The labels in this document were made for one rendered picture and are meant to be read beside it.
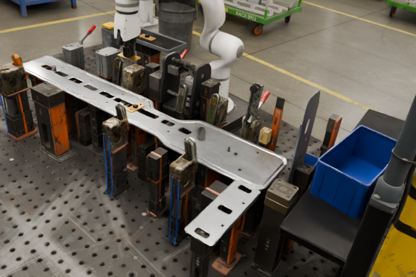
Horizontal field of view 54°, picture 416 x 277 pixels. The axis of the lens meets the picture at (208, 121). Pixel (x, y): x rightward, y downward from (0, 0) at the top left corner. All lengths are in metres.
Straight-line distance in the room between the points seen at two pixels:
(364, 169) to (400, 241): 0.81
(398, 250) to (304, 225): 0.53
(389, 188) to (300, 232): 0.71
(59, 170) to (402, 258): 1.49
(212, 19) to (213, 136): 0.58
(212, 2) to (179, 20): 2.82
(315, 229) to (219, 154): 0.45
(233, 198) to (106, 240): 0.53
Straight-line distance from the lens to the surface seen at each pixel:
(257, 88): 1.48
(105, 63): 1.96
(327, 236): 1.22
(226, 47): 1.96
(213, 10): 1.85
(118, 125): 1.55
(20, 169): 1.96
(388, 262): 0.74
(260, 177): 1.40
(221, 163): 1.43
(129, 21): 1.48
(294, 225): 1.21
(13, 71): 2.00
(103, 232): 1.60
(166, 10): 4.62
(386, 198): 0.52
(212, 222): 1.21
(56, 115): 1.86
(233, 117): 2.14
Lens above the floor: 1.87
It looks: 32 degrees down
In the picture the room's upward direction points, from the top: 5 degrees clockwise
